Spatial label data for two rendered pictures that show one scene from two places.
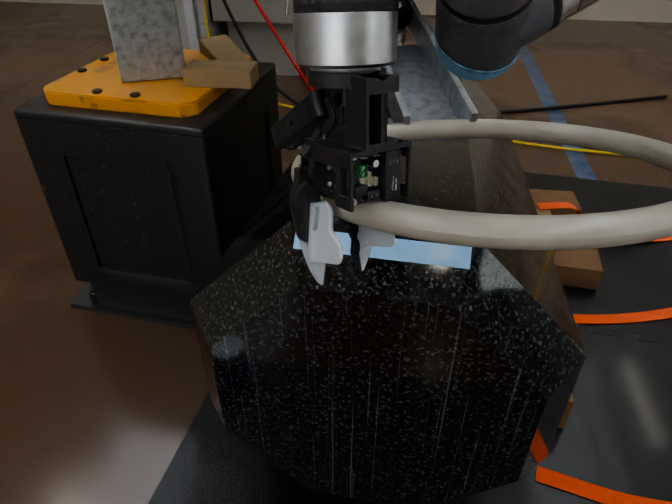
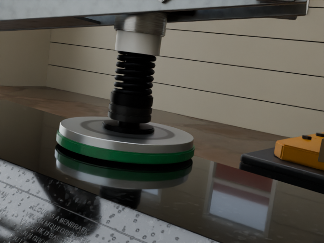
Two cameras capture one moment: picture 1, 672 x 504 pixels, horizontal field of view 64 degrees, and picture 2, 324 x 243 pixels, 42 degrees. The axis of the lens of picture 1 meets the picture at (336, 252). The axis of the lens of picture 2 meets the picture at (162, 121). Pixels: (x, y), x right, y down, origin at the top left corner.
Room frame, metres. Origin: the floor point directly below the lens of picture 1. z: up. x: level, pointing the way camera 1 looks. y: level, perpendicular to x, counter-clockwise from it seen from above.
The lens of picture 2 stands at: (1.57, -0.70, 0.95)
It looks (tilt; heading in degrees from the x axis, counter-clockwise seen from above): 9 degrees down; 114
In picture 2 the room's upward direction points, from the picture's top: 8 degrees clockwise
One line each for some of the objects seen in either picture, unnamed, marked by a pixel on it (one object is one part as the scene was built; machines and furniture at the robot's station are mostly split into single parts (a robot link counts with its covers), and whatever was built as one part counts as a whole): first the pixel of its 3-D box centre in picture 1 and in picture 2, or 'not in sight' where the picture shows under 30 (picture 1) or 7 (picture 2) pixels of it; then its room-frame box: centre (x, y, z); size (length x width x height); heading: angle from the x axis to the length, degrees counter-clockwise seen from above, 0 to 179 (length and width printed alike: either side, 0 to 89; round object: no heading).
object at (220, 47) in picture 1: (224, 50); not in sight; (1.82, 0.37, 0.80); 0.20 x 0.10 x 0.05; 32
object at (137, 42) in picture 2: not in sight; (138, 41); (1.26, -0.12, 0.97); 0.07 x 0.07 x 0.04
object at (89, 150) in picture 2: not in sight; (127, 134); (1.26, -0.12, 0.83); 0.22 x 0.22 x 0.04
